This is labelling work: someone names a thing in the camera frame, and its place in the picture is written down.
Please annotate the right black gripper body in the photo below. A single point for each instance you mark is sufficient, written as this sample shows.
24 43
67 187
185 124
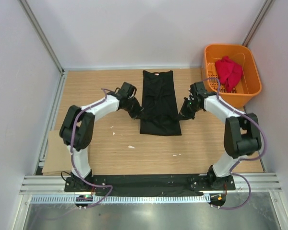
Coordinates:
189 109

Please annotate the black t shirt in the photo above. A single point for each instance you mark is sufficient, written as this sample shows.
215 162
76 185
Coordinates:
160 105

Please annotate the orange plastic basket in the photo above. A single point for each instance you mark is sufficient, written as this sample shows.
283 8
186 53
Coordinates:
250 84

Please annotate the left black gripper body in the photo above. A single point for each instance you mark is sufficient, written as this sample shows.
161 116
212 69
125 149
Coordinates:
134 108

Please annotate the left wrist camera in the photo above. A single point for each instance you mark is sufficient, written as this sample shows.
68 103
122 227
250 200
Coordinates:
127 90

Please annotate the aluminium corner post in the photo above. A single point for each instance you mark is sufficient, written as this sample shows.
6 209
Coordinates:
266 7
39 31

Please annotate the red t shirt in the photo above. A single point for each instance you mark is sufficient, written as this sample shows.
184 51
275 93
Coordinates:
229 73

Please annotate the aluminium front frame rail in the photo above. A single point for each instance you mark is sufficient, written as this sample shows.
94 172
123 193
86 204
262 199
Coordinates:
259 182

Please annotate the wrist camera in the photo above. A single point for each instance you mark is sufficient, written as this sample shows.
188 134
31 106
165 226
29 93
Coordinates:
127 90
198 88

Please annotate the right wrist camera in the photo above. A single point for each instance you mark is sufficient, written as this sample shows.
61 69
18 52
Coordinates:
198 88

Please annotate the left aluminium corner post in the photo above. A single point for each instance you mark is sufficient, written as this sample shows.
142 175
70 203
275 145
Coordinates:
39 31

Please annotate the brown cardboard sheet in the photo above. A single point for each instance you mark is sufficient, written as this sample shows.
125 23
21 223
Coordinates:
58 157

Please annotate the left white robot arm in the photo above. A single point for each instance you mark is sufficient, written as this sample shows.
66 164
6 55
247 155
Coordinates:
78 126

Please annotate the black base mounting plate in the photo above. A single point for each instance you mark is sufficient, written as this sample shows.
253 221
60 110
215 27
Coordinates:
149 183

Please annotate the right aluminium corner post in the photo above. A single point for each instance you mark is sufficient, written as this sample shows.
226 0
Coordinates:
266 7

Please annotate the white slotted cable duct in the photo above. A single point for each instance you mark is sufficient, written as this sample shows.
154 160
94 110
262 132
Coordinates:
81 199

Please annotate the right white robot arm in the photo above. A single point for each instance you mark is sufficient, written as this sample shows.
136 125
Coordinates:
242 135

